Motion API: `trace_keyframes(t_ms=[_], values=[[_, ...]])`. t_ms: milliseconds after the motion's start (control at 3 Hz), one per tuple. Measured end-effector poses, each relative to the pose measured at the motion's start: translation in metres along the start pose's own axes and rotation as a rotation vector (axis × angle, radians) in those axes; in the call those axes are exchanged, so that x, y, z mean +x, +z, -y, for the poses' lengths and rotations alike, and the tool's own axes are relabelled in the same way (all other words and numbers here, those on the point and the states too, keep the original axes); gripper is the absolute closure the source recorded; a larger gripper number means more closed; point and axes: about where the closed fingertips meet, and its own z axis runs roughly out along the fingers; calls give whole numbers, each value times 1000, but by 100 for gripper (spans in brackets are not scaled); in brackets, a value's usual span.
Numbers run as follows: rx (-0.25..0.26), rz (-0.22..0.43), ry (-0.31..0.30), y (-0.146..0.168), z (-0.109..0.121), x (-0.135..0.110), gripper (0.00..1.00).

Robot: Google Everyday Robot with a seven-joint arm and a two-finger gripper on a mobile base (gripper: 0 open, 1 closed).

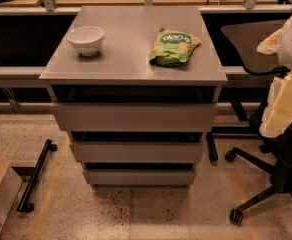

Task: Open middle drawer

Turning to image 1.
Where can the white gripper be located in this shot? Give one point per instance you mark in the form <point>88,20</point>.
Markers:
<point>277,113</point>

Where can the grey drawer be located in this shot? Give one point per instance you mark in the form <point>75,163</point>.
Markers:
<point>137,153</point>
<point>135,117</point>
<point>139,178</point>

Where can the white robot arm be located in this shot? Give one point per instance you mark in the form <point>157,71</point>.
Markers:
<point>285,45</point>

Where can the grey drawer cabinet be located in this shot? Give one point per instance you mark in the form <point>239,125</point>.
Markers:
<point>121,73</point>

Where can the grey bottom drawer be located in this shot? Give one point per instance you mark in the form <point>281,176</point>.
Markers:
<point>139,178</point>

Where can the grey top drawer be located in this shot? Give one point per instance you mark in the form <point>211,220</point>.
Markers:
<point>135,117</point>

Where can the black office chair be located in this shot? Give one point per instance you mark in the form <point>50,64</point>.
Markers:
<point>280,172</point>

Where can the black desk leg foot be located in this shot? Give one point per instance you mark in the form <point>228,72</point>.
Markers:
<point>213,155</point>

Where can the green snack bag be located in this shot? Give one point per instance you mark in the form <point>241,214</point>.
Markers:
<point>172,48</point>

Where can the white ceramic bowl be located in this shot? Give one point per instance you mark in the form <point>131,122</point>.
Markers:
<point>86,40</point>

